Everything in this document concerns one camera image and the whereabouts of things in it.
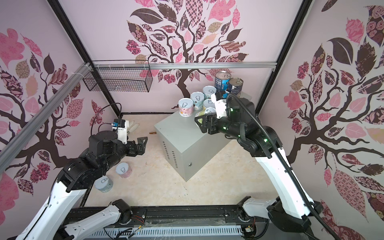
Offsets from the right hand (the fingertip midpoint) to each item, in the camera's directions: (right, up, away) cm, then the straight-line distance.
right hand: (204, 115), depth 57 cm
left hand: (-29, -10, +6) cm, 31 cm away
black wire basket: (-53, +29, +38) cm, 71 cm away
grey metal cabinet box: (-6, -14, +3) cm, 16 cm away
